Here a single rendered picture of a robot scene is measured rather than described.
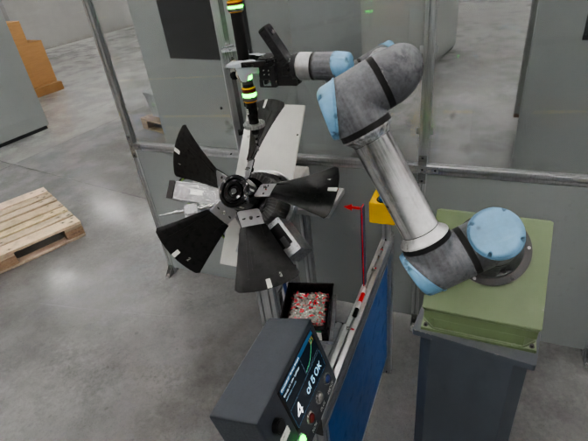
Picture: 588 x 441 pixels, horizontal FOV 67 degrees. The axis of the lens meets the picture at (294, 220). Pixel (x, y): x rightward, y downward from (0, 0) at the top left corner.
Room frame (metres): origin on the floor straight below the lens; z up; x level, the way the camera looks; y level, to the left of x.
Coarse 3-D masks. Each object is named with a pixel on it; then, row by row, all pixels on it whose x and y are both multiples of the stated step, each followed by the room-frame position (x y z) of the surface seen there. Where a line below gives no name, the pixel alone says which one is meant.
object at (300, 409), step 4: (300, 392) 0.56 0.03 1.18; (300, 396) 0.56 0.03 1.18; (296, 400) 0.54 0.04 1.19; (300, 400) 0.55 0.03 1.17; (296, 404) 0.54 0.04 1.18; (300, 404) 0.55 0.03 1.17; (304, 404) 0.56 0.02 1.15; (292, 408) 0.53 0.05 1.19; (296, 408) 0.54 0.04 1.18; (300, 408) 0.54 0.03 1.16; (304, 408) 0.55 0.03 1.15; (292, 412) 0.52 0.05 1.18; (296, 412) 0.53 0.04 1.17; (300, 412) 0.54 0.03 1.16; (304, 412) 0.55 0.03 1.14; (292, 416) 0.52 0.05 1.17; (296, 416) 0.52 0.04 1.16; (300, 416) 0.53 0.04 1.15; (296, 420) 0.52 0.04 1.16; (300, 420) 0.53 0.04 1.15; (300, 424) 0.52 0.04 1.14
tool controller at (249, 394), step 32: (288, 320) 0.70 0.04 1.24; (256, 352) 0.63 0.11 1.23; (288, 352) 0.61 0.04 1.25; (320, 352) 0.66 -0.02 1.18; (256, 384) 0.55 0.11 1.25; (288, 384) 0.55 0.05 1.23; (320, 384) 0.62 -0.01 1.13; (224, 416) 0.49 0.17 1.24; (256, 416) 0.47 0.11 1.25; (288, 416) 0.51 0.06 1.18; (320, 416) 0.57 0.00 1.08
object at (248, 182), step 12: (228, 180) 1.41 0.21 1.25; (240, 180) 1.39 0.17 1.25; (252, 180) 1.48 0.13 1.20; (228, 192) 1.38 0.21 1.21; (240, 192) 1.36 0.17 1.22; (252, 192) 1.37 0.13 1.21; (228, 204) 1.35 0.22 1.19; (240, 204) 1.33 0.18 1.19; (252, 204) 1.37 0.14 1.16; (264, 204) 1.41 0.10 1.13
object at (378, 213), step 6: (372, 198) 1.46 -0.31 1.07; (378, 198) 1.45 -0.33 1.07; (372, 204) 1.42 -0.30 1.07; (378, 204) 1.41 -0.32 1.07; (372, 210) 1.42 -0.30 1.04; (378, 210) 1.41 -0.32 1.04; (384, 210) 1.40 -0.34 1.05; (372, 216) 1.42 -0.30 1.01; (378, 216) 1.41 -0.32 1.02; (384, 216) 1.40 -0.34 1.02; (390, 216) 1.39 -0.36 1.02; (378, 222) 1.41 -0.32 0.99; (384, 222) 1.40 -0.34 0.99; (390, 222) 1.39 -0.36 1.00
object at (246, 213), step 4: (256, 208) 1.39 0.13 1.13; (240, 212) 1.35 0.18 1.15; (244, 212) 1.36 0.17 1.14; (248, 212) 1.37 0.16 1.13; (252, 212) 1.37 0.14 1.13; (256, 212) 1.38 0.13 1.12; (260, 212) 1.38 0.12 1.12; (240, 216) 1.34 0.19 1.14; (244, 216) 1.34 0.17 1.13; (248, 216) 1.35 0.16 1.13; (260, 216) 1.37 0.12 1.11; (240, 220) 1.32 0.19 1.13; (244, 220) 1.33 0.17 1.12; (248, 220) 1.34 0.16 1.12; (252, 220) 1.34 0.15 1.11; (256, 220) 1.35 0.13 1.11; (260, 220) 1.35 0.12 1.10; (244, 224) 1.32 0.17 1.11; (248, 224) 1.33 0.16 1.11; (252, 224) 1.33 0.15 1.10; (256, 224) 1.34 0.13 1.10
